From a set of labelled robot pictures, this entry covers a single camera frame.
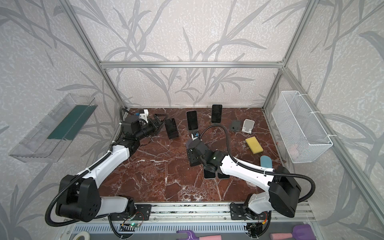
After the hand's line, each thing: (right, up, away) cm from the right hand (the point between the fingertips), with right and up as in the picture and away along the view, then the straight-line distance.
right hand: (193, 144), depth 81 cm
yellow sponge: (+40, -3, +17) cm, 43 cm away
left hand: (-13, +16, -2) cm, 21 cm away
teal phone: (+17, -19, +3) cm, 25 cm away
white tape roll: (-49, -39, -13) cm, 64 cm away
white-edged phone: (+9, -19, +5) cm, 21 cm away
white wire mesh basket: (+47, +7, -20) cm, 52 cm away
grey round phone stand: (+29, +10, +26) cm, 41 cm away
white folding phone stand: (+37, +9, +21) cm, 44 cm away
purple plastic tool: (+1, -40, -14) cm, 42 cm away
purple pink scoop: (+51, -38, -13) cm, 65 cm away
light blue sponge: (+45, -12, +11) cm, 48 cm away
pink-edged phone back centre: (-2, +15, +19) cm, 25 cm away
